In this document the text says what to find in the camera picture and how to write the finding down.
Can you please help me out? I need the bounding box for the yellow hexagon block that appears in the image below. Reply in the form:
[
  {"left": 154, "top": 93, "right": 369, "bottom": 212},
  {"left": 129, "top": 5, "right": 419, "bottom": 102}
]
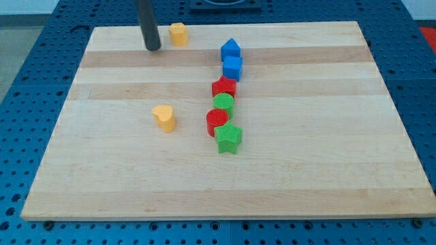
[{"left": 168, "top": 22, "right": 189, "bottom": 47}]

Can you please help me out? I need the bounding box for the red cylinder block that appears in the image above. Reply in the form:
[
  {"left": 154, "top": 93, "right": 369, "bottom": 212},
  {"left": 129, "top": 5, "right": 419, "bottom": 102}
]
[{"left": 206, "top": 108, "right": 229, "bottom": 137}]

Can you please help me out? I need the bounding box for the green star block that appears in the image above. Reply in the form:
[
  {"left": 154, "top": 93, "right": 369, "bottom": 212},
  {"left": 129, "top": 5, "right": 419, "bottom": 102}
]
[{"left": 214, "top": 121, "right": 243, "bottom": 154}]

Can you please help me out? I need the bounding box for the green cylinder block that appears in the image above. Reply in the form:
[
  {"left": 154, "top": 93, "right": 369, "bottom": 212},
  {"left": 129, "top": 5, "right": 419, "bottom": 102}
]
[{"left": 213, "top": 93, "right": 234, "bottom": 119}]

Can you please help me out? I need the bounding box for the red star block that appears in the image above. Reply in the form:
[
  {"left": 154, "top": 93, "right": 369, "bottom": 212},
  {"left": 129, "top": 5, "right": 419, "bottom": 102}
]
[{"left": 211, "top": 76, "right": 237, "bottom": 98}]

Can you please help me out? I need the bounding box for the yellow heart block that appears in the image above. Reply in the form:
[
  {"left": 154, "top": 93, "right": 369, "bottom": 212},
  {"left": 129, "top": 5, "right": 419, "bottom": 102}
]
[{"left": 152, "top": 105, "right": 176, "bottom": 133}]

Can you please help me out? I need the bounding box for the blue cube block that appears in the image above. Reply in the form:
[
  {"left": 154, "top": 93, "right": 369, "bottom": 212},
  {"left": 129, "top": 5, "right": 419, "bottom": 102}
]
[{"left": 222, "top": 56, "right": 243, "bottom": 82}]

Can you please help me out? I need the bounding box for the light wooden board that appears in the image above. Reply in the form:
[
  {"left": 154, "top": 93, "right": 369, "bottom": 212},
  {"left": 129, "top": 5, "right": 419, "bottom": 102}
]
[{"left": 21, "top": 22, "right": 435, "bottom": 221}]

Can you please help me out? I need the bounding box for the blue pentagon house block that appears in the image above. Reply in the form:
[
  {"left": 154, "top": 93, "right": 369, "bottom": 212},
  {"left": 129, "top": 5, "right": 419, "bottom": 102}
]
[{"left": 220, "top": 38, "right": 241, "bottom": 62}]

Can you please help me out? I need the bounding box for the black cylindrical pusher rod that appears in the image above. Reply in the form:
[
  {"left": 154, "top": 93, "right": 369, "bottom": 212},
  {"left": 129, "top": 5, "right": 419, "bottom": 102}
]
[{"left": 135, "top": 0, "right": 161, "bottom": 51}]

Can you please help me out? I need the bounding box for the red object at right edge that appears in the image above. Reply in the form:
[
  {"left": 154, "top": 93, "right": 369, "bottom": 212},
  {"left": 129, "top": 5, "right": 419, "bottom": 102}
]
[{"left": 420, "top": 27, "right": 436, "bottom": 52}]

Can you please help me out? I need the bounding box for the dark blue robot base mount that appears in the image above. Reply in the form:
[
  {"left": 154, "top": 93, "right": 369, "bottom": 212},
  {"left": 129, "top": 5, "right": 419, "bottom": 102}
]
[{"left": 187, "top": 0, "right": 262, "bottom": 13}]

